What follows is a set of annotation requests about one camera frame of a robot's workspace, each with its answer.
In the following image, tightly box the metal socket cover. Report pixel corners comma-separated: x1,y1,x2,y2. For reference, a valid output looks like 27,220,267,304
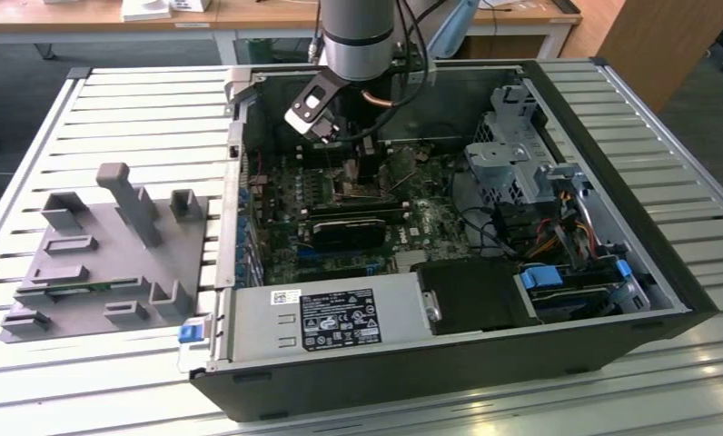
375,144,427,197

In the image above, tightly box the CPU socket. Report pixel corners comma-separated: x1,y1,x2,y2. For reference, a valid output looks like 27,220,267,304
330,165,399,205

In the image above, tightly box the copper coloured curved tube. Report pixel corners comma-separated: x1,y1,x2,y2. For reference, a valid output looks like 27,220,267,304
360,88,397,111

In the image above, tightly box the black RAM slot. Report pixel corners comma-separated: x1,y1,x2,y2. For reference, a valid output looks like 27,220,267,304
306,202,403,212
306,205,403,214
299,139,394,149
299,144,394,154
299,149,394,157
306,209,403,218
306,212,403,223

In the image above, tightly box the black graphics card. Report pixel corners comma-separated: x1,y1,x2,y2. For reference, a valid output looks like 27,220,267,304
304,216,387,253

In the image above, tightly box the green motherboard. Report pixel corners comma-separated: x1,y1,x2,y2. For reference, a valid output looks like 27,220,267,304
239,144,478,287

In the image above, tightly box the silver drive cage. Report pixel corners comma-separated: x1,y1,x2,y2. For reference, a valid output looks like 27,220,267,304
462,84,586,208

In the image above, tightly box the black plastic shroud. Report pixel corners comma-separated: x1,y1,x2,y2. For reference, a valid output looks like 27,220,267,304
413,259,545,338

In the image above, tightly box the wooden desk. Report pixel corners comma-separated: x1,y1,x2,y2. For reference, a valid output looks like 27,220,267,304
0,0,585,63

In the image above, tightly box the silver power supply unit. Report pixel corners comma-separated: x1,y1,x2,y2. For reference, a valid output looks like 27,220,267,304
206,273,427,370

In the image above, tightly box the hard disk in blue carrier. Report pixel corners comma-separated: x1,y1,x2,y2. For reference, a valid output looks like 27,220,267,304
517,265,621,324

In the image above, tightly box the white printed box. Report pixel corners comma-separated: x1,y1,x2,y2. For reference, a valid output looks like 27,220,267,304
171,0,218,14

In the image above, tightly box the white cardboard box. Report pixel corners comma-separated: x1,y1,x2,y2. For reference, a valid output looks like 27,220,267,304
121,0,176,22

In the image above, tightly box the grey parts rack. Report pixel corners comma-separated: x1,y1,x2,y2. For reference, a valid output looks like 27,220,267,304
0,162,216,345

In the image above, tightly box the blue power supply latch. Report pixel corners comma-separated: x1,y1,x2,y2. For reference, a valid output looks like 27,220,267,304
178,320,210,345

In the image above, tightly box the black PC case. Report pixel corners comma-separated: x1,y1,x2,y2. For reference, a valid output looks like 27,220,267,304
188,56,721,423

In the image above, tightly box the green RAM stick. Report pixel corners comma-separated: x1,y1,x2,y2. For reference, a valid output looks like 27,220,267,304
45,282,115,295

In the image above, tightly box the wooden cabinet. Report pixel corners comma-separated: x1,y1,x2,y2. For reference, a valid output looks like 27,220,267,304
558,0,723,117

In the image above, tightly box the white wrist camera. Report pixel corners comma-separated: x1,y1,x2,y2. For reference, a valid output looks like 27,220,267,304
282,71,351,136

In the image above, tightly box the black robot cable hose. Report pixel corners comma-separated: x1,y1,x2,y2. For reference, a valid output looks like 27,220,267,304
330,0,439,145

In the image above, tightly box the black data cable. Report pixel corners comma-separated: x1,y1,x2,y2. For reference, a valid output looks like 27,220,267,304
447,161,518,261

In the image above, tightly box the grey cable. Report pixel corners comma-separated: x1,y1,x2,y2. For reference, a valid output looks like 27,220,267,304
465,220,514,259

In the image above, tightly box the coloured power wire bundle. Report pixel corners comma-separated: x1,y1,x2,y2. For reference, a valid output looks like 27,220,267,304
533,193,602,273

